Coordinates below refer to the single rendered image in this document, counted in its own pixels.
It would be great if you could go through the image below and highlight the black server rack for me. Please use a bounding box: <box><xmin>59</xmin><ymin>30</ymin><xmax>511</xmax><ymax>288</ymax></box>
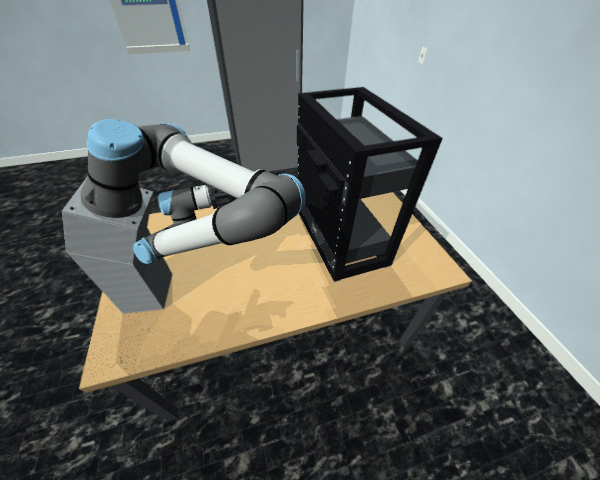
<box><xmin>297</xmin><ymin>87</ymin><xmax>443</xmax><ymax>282</ymax></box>

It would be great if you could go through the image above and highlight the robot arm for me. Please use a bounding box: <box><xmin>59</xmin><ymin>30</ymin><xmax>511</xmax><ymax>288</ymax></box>
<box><xmin>81</xmin><ymin>119</ymin><xmax>306</xmax><ymax>264</ymax></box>

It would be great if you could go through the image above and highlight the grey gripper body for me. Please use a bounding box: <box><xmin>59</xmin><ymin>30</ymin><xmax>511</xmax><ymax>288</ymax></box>
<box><xmin>207</xmin><ymin>185</ymin><xmax>237</xmax><ymax>209</ymax></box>

